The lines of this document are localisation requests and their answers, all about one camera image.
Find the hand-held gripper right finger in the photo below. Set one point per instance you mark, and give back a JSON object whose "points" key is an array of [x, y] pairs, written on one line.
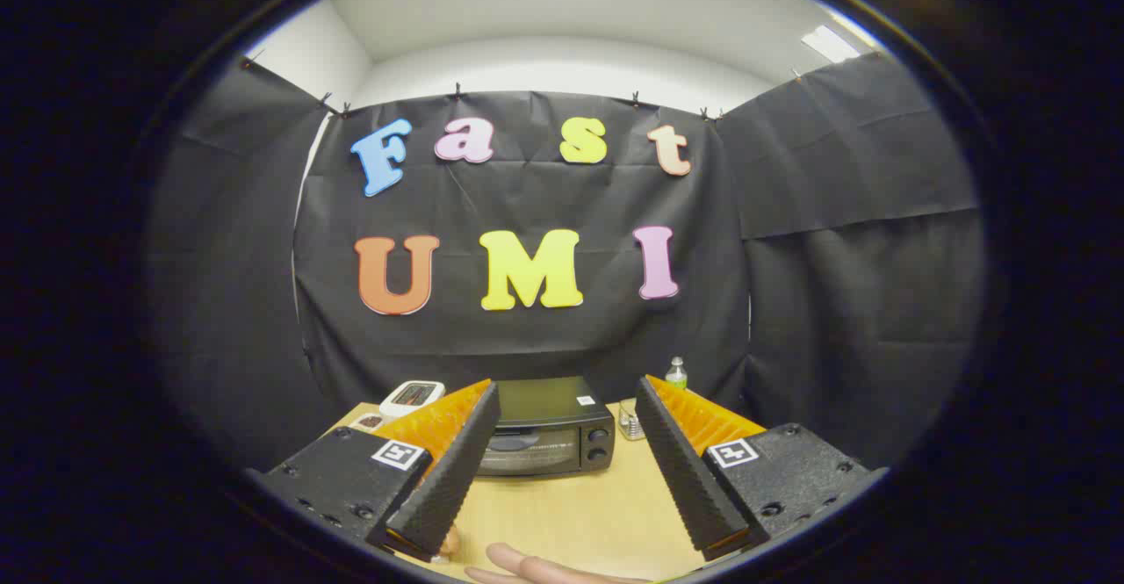
{"points": [[685, 479]]}

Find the small patterned dish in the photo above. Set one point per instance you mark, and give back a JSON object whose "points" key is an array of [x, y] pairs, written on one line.
{"points": [[367, 422]]}

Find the white pop-up toaster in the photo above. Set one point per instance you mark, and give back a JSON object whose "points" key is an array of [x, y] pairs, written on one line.
{"points": [[408, 395]]}

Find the black toaster oven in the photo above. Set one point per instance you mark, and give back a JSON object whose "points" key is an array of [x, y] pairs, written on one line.
{"points": [[553, 443]]}

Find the black backdrop cloth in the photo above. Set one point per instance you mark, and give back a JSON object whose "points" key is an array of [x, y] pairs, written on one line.
{"points": [[527, 347]]}

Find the clear glass jar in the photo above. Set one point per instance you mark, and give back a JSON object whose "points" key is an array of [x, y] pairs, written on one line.
{"points": [[628, 421]]}

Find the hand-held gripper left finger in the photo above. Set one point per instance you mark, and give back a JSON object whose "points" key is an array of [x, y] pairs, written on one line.
{"points": [[457, 470]]}

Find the green label plastic bottle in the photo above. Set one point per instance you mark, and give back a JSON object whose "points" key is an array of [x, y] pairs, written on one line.
{"points": [[676, 378]]}

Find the small ceiling light panel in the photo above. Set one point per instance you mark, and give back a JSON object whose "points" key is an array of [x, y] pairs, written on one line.
{"points": [[828, 44]]}

